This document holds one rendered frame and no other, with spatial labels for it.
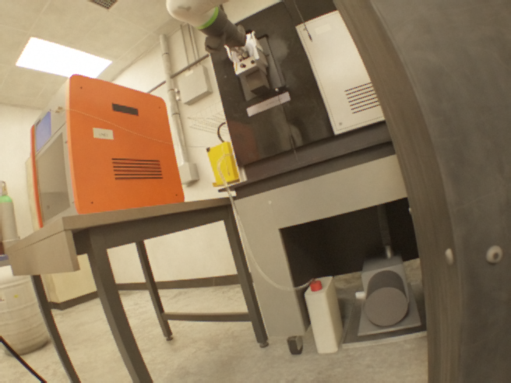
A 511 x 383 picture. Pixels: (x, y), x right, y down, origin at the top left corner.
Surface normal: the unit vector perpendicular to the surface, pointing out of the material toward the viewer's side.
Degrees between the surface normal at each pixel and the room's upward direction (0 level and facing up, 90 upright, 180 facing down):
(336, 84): 90
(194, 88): 90
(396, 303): 90
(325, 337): 90
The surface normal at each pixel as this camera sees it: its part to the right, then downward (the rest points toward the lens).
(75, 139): 0.87, -0.25
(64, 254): -0.43, 0.04
